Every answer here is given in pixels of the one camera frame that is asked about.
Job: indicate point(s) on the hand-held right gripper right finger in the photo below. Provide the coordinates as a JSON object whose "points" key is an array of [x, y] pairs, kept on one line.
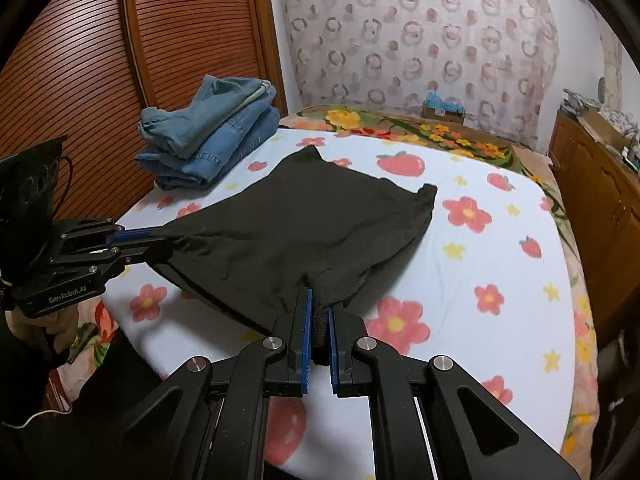
{"points": [[334, 350]]}

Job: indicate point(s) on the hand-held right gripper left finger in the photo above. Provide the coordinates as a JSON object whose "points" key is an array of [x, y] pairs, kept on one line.
{"points": [[306, 340]]}

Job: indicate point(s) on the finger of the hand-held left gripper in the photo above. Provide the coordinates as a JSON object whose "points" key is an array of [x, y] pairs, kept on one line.
{"points": [[145, 252], [135, 233]]}

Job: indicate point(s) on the black pants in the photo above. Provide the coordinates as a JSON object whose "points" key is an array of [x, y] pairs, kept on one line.
{"points": [[300, 220]]}

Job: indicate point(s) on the person's left hand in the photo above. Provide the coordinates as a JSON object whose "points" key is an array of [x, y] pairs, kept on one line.
{"points": [[55, 327]]}

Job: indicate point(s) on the dark blue folded jeans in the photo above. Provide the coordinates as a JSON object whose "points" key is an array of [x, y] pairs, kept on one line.
{"points": [[200, 172]]}

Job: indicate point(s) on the light blue folded jeans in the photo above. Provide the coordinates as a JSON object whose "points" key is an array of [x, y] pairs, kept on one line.
{"points": [[210, 110]]}

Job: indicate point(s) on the white fruit print bed sheet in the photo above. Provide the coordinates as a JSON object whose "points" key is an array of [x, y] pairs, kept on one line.
{"points": [[475, 270]]}

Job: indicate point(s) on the person's dark clothing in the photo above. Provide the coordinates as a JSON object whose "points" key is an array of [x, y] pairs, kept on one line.
{"points": [[75, 420]]}

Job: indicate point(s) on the wooden louvered wardrobe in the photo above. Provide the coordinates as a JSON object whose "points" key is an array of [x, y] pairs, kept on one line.
{"points": [[175, 35]]}

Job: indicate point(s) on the small cardboard box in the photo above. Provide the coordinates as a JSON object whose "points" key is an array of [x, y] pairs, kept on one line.
{"points": [[442, 116]]}

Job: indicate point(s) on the blue plastic bag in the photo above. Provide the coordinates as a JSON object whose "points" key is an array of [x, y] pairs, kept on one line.
{"points": [[442, 102]]}

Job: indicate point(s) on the wooden cabinet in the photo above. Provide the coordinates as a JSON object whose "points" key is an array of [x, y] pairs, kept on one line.
{"points": [[595, 195]]}

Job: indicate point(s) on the sheer circle pattern curtain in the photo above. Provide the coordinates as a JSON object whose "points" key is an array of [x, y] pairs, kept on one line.
{"points": [[400, 35]]}

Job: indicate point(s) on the open cardboard box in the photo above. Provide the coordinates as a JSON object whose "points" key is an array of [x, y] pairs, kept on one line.
{"points": [[600, 132]]}

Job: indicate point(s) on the pile of papers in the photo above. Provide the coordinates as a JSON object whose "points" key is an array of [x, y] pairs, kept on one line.
{"points": [[580, 100]]}

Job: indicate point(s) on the floral cloth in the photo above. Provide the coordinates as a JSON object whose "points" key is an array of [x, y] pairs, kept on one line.
{"points": [[622, 117]]}

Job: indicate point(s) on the grey oval object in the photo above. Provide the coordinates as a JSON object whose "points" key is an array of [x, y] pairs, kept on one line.
{"points": [[601, 89]]}

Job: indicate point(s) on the beige drape curtain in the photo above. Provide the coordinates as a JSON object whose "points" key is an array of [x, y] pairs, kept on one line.
{"points": [[612, 60]]}

